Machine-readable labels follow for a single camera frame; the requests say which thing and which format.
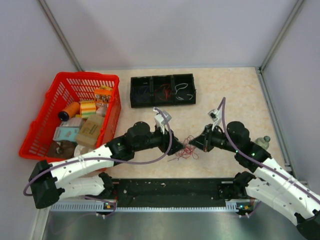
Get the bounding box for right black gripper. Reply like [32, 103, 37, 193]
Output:
[189, 123, 239, 153]

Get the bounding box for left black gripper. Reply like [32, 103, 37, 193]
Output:
[133, 123, 185, 156]

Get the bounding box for red wires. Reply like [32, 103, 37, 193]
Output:
[153, 83, 173, 102]
[167, 135, 200, 163]

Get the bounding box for white wire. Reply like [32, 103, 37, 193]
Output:
[175, 93, 195, 101]
[174, 82, 189, 95]

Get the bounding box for purple wire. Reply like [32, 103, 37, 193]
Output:
[131, 85, 150, 103]

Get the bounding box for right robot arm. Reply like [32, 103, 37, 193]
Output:
[190, 121, 320, 240]

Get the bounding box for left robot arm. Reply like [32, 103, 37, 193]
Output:
[25, 121, 185, 209]

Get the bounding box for black three-compartment tray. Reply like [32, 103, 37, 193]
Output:
[130, 73, 197, 108]

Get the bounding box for clear plastic bottle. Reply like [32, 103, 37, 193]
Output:
[254, 135, 271, 150]

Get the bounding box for pink wrapped package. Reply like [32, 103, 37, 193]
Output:
[96, 106, 108, 118]

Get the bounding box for brown cardboard box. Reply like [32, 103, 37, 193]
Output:
[75, 114, 105, 149]

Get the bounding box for orange snack package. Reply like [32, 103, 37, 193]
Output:
[94, 85, 113, 109]

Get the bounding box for yellow green striped roll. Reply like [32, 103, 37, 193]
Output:
[79, 100, 97, 119]

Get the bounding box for white round container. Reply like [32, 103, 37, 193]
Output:
[73, 144, 94, 158]

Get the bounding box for pink white box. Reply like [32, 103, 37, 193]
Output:
[59, 117, 85, 128]

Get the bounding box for orange black cylinder can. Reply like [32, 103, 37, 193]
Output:
[58, 101, 80, 122]

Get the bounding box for brown furry item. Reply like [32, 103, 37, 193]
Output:
[47, 140, 76, 159]

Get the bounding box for teal small box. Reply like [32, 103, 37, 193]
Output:
[52, 126, 80, 142]

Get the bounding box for red plastic basket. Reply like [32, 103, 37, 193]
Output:
[19, 72, 121, 163]

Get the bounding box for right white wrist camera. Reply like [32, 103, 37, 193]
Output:
[208, 107, 222, 131]

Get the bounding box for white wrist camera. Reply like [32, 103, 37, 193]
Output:
[153, 107, 172, 135]
[208, 107, 222, 131]

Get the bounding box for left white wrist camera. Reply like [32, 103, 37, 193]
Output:
[153, 107, 172, 135]

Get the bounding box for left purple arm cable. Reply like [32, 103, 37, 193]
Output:
[23, 106, 174, 221]

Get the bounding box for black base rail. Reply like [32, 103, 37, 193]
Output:
[84, 177, 265, 208]

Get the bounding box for white slotted cable duct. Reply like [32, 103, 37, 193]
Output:
[50, 201, 114, 212]

